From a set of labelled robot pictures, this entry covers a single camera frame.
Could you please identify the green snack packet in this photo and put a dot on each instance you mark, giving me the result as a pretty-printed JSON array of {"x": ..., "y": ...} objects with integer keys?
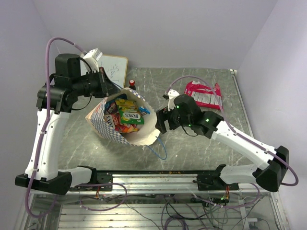
[{"x": 130, "y": 116}]

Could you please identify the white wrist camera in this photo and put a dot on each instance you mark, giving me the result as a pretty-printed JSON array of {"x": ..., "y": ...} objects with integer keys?
[
  {"x": 170, "y": 96},
  {"x": 91, "y": 60}
]

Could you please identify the small yellow-framed whiteboard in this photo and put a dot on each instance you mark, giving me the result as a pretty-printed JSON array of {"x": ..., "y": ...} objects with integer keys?
[{"x": 115, "y": 68}]

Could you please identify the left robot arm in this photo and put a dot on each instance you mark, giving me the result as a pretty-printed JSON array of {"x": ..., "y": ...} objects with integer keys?
[{"x": 74, "y": 76}]

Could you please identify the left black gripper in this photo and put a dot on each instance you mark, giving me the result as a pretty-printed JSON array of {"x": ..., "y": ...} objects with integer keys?
[{"x": 109, "y": 87}]

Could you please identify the orange snack packet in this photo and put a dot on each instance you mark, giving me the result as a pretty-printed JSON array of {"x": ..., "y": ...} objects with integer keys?
[{"x": 114, "y": 121}]

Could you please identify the red pink snack packet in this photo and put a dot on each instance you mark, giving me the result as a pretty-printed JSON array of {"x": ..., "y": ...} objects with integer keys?
[{"x": 203, "y": 95}]

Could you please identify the aluminium rail frame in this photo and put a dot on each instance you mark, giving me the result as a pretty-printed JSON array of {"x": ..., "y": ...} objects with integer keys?
[{"x": 162, "y": 201}]

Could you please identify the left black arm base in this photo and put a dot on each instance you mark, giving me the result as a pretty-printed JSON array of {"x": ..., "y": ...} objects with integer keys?
[{"x": 102, "y": 178}]

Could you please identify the blue checkered paper bag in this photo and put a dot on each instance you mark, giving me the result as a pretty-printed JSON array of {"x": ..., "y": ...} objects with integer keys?
[{"x": 147, "y": 134}]

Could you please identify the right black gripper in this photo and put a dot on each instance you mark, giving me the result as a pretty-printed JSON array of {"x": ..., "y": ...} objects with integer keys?
[{"x": 164, "y": 114}]

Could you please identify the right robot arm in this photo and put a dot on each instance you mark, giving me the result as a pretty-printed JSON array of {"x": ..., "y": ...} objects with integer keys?
[{"x": 269, "y": 164}]

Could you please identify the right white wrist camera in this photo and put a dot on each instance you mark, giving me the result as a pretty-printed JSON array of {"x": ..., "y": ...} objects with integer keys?
[{"x": 170, "y": 96}]

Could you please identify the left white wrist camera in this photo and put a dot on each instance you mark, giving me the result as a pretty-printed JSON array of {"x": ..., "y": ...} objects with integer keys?
[{"x": 91, "y": 60}]

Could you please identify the blue candy packet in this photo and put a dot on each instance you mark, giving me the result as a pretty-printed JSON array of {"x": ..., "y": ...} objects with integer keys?
[{"x": 143, "y": 111}]

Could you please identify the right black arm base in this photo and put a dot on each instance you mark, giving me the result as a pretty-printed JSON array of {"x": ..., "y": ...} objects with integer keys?
[{"x": 210, "y": 182}]

